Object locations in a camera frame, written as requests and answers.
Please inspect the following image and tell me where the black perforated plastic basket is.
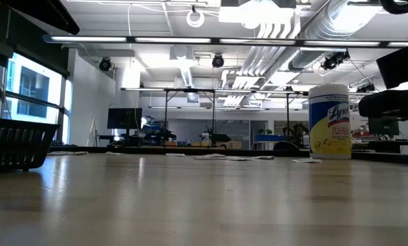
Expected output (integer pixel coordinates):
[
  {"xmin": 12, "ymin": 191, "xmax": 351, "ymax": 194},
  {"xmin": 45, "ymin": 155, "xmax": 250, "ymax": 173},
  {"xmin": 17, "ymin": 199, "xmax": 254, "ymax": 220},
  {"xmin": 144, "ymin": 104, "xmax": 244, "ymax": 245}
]
[{"xmin": 0, "ymin": 117, "xmax": 62, "ymax": 173}]

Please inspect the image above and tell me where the Lysol disinfecting wipes canister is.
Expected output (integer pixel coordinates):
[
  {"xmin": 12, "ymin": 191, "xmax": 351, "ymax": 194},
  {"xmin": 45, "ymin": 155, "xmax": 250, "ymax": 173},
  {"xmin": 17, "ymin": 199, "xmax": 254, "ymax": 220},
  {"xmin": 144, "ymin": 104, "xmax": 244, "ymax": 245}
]
[{"xmin": 307, "ymin": 83, "xmax": 353, "ymax": 161}]

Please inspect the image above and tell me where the black office chair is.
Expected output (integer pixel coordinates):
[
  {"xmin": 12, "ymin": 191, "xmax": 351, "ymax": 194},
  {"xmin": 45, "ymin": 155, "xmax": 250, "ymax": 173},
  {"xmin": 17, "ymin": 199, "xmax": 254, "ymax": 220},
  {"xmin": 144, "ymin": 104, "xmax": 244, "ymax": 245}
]
[{"xmin": 273, "ymin": 140, "xmax": 301, "ymax": 152}]

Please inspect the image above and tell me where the blue storage bin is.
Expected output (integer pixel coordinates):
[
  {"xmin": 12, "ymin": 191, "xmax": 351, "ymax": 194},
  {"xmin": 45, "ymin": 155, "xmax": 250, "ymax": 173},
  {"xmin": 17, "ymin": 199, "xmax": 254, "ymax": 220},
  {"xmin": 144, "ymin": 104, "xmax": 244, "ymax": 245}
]
[{"xmin": 254, "ymin": 134, "xmax": 285, "ymax": 143}]

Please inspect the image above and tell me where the LED light bar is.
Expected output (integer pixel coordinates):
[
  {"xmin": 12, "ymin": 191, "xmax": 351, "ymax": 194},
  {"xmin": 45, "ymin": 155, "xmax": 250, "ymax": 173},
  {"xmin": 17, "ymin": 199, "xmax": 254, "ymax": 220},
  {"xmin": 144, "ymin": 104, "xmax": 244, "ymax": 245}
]
[{"xmin": 42, "ymin": 33, "xmax": 408, "ymax": 49}]

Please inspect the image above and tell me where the black stand-mounted monitor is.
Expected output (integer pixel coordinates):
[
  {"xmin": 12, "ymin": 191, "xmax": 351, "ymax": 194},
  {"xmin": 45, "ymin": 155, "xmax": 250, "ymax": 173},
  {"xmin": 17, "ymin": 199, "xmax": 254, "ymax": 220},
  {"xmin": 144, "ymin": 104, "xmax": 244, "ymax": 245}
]
[{"xmin": 107, "ymin": 107, "xmax": 144, "ymax": 137}]

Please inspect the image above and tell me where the large glass window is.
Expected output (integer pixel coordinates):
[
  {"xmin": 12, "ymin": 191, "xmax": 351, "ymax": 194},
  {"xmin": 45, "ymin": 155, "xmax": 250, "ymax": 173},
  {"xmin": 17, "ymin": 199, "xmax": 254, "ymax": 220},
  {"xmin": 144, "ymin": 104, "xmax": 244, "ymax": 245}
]
[{"xmin": 0, "ymin": 51, "xmax": 74, "ymax": 145}]

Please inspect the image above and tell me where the black round tracking camera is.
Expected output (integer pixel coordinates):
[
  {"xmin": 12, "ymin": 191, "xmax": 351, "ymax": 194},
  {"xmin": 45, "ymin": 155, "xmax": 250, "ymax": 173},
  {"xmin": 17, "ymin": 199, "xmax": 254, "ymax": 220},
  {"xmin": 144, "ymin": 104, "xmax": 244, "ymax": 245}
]
[
  {"xmin": 211, "ymin": 53, "xmax": 225, "ymax": 68},
  {"xmin": 356, "ymin": 83, "xmax": 377, "ymax": 94},
  {"xmin": 321, "ymin": 49, "xmax": 351, "ymax": 71},
  {"xmin": 98, "ymin": 57, "xmax": 115, "ymax": 72}
]

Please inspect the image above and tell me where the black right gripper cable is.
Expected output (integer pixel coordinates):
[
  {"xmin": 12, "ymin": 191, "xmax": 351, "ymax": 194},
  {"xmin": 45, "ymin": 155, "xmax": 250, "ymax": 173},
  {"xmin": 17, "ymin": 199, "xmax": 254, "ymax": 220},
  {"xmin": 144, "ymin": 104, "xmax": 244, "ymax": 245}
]
[{"xmin": 379, "ymin": 0, "xmax": 408, "ymax": 15}]

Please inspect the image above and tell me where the silver ventilation duct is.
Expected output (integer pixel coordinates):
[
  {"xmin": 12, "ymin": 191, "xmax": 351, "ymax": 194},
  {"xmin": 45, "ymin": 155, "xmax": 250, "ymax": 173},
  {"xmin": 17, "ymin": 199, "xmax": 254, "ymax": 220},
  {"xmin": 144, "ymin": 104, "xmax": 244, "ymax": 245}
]
[{"xmin": 287, "ymin": 0, "xmax": 385, "ymax": 71}]

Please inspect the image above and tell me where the black metal workstation frame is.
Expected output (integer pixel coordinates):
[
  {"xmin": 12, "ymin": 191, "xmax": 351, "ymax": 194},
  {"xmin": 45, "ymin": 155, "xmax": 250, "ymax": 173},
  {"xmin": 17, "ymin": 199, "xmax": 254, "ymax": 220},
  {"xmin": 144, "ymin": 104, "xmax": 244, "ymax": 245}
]
[{"xmin": 120, "ymin": 87, "xmax": 310, "ymax": 148}]

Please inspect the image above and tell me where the white cable coil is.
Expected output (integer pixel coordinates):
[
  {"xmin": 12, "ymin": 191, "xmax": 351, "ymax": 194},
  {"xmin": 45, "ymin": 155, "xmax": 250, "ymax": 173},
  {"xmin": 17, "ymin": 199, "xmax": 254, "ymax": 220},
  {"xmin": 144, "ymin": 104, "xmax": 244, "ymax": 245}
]
[{"xmin": 185, "ymin": 3, "xmax": 206, "ymax": 29}]

